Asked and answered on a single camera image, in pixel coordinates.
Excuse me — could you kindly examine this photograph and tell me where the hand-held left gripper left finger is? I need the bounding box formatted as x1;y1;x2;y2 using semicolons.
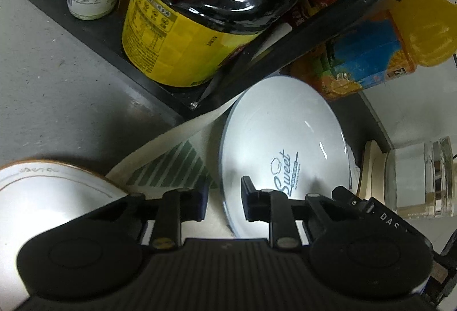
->
106;175;211;249

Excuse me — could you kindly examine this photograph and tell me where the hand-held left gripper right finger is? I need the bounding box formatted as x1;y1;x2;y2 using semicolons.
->
240;175;337;250

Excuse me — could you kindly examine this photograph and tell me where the large deep white plate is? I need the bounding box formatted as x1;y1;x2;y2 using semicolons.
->
218;76;358;241

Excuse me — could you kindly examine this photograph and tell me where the cream kettle base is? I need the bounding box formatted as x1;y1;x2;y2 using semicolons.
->
356;140;394;205

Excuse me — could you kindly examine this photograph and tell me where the glass electric kettle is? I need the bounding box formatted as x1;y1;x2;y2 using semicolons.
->
384;136;456;219

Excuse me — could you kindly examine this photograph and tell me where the patterned fringed placemat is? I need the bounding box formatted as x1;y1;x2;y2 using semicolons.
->
105;96;237;241

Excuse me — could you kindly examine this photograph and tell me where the orange juice bottle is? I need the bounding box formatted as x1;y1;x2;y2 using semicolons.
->
288;0;457;102

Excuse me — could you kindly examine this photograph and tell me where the large soy sauce bottle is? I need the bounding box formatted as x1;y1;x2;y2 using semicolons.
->
121;0;324;87

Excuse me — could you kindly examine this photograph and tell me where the black metal shelf rack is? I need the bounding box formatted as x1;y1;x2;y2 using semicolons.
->
0;0;408;112

